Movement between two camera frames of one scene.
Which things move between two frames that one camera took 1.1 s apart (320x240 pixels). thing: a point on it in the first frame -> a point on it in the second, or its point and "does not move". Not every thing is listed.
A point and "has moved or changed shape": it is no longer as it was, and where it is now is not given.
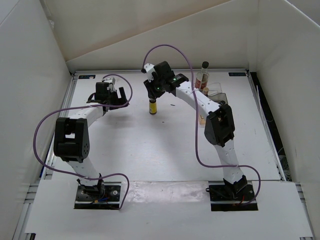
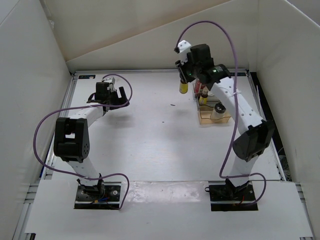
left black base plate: x=105 y=195 does not move
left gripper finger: x=115 y=94 does not move
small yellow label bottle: x=152 y=106 has moved or changed shape
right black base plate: x=228 y=197 does not move
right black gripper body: x=158 y=87 -> x=190 y=70
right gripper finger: x=150 y=88 -> x=179 y=64
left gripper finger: x=123 y=93 does not move
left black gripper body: x=115 y=102 does not move
